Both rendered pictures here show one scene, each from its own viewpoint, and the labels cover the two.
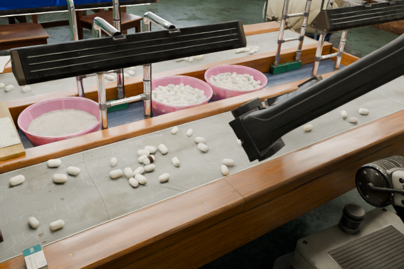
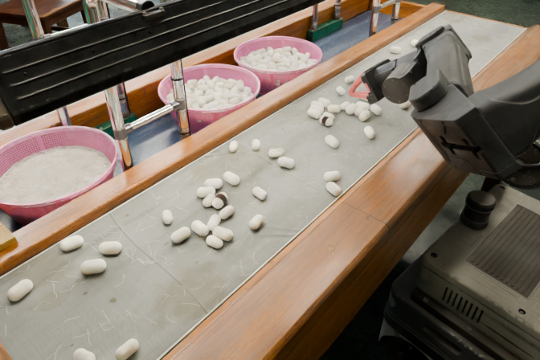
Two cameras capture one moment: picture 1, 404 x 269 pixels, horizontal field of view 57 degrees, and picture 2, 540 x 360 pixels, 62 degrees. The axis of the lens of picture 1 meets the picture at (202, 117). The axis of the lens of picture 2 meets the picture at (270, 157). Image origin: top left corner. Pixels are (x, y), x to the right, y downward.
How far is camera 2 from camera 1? 0.32 m
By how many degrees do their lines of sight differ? 13
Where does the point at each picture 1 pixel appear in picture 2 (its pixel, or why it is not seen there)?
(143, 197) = (240, 260)
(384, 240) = (519, 226)
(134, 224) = (255, 312)
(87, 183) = (141, 262)
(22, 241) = not seen: outside the picture
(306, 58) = (345, 13)
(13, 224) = not seen: outside the picture
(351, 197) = not seen: hidden behind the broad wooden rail
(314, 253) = (451, 265)
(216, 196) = (348, 231)
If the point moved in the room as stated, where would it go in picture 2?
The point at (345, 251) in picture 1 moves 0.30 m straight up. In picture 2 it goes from (485, 253) to (527, 153)
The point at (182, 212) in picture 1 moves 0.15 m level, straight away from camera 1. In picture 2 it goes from (315, 270) to (284, 206)
